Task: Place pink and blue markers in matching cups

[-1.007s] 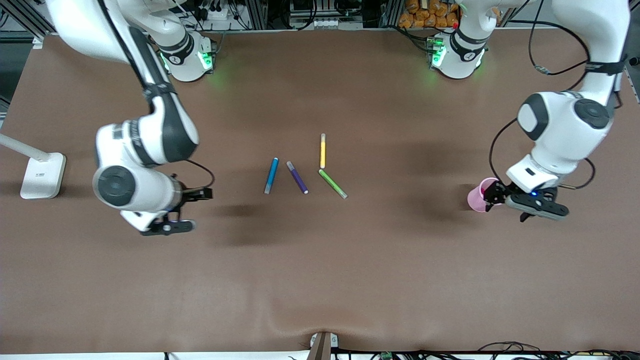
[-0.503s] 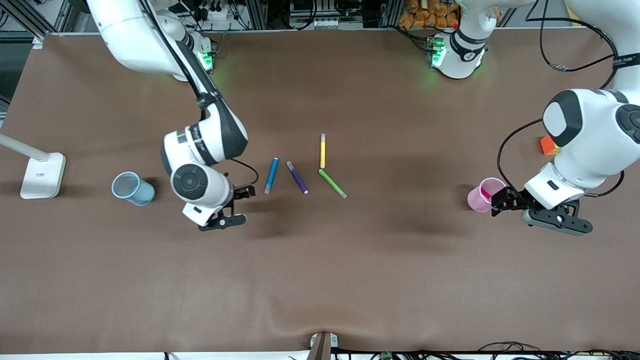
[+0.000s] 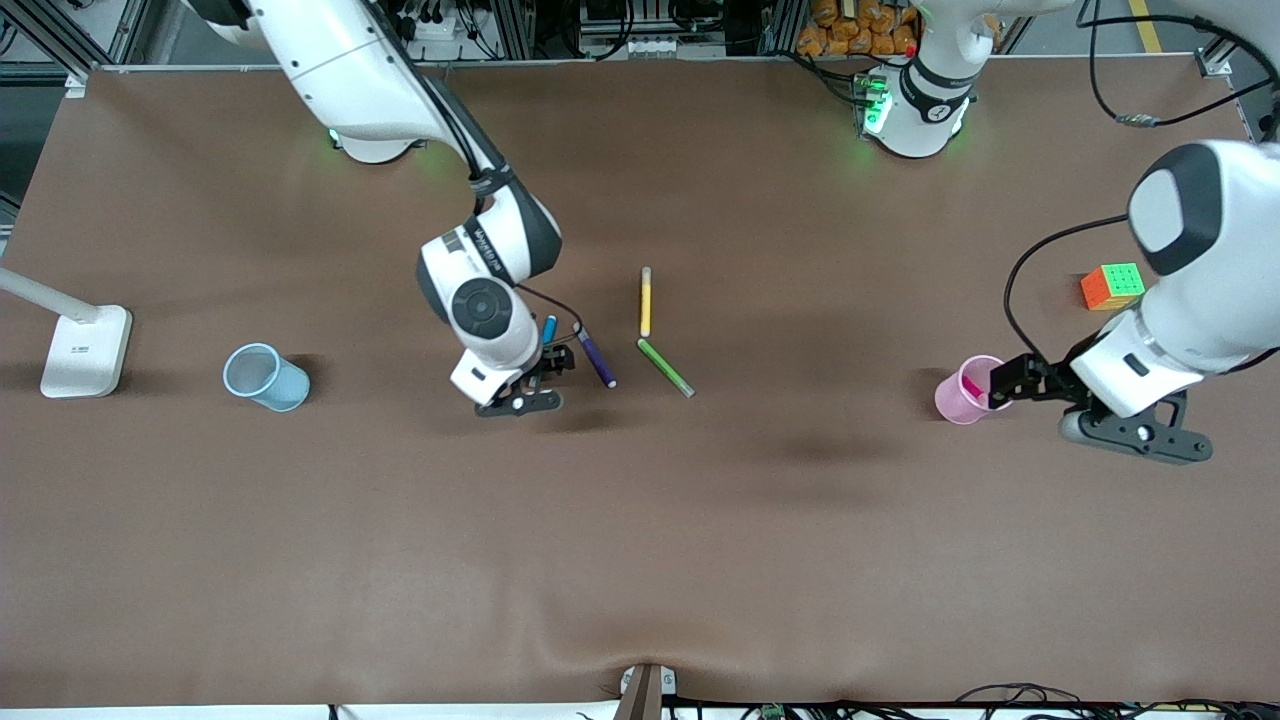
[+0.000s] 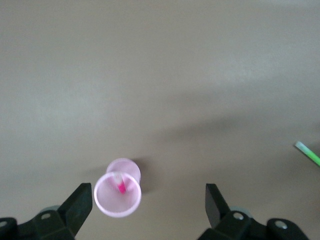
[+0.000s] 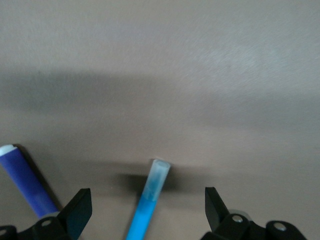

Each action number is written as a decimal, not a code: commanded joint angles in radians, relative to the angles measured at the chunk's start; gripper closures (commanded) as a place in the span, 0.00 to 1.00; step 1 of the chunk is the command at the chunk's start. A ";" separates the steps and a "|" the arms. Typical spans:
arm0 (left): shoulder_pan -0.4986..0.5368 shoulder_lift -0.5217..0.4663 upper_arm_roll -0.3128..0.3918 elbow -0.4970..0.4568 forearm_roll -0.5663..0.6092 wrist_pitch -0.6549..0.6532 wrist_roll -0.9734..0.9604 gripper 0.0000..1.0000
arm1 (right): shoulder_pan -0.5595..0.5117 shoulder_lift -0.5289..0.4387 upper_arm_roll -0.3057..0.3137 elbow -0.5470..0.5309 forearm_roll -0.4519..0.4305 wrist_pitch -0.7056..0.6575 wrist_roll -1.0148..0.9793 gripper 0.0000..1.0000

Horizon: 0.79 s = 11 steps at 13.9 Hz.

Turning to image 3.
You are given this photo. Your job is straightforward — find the purple marker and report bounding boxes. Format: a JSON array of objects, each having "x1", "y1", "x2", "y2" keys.
[{"x1": 574, "y1": 322, "x2": 619, "y2": 390}]

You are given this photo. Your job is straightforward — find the pink mesh cup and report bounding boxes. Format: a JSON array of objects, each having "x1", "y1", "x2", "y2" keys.
[{"x1": 934, "y1": 354, "x2": 1013, "y2": 426}]

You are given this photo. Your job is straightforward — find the green marker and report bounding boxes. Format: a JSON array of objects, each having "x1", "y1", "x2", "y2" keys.
[{"x1": 637, "y1": 338, "x2": 697, "y2": 399}]

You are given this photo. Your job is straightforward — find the multicoloured puzzle cube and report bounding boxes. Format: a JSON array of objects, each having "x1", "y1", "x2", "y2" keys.
[{"x1": 1080, "y1": 262, "x2": 1148, "y2": 312}]

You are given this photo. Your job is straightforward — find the brown table cover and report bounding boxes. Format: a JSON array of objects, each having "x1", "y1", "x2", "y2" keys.
[{"x1": 0, "y1": 52, "x2": 1280, "y2": 713}]

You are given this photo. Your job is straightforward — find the blue mesh cup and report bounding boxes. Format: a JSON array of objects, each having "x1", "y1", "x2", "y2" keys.
[{"x1": 222, "y1": 342, "x2": 312, "y2": 413}]

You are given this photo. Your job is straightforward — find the white power strip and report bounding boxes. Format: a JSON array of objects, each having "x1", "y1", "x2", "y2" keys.
[{"x1": 395, "y1": 8, "x2": 463, "y2": 43}]

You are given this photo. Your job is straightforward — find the bag of orange items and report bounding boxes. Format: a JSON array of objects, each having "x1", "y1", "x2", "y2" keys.
[{"x1": 797, "y1": 0, "x2": 919, "y2": 58}]

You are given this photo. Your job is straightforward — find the white lamp stand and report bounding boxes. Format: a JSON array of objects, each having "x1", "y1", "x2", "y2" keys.
[{"x1": 0, "y1": 266, "x2": 134, "y2": 400}]

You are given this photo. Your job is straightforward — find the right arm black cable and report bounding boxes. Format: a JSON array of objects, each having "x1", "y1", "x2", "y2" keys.
[{"x1": 400, "y1": 55, "x2": 586, "y2": 346}]

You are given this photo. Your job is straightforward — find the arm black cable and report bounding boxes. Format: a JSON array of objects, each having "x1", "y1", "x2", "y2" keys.
[
  {"x1": 400, "y1": 55, "x2": 586, "y2": 346},
  {"x1": 1003, "y1": 0, "x2": 1280, "y2": 366}
]

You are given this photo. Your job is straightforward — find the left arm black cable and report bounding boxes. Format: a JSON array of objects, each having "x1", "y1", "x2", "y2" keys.
[{"x1": 1003, "y1": 0, "x2": 1280, "y2": 366}]

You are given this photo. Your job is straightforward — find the black floor cables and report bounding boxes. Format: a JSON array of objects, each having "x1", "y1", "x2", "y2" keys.
[{"x1": 665, "y1": 683, "x2": 1280, "y2": 720}]

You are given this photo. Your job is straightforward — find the metal camera pole clamp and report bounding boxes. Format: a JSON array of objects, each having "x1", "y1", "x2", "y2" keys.
[{"x1": 612, "y1": 662, "x2": 679, "y2": 720}]

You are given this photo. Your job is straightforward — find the aluminium frame profile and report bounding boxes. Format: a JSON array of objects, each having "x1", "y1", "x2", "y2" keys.
[
  {"x1": 0, "y1": 0, "x2": 151, "y2": 98},
  {"x1": 1195, "y1": 0, "x2": 1280, "y2": 78}
]

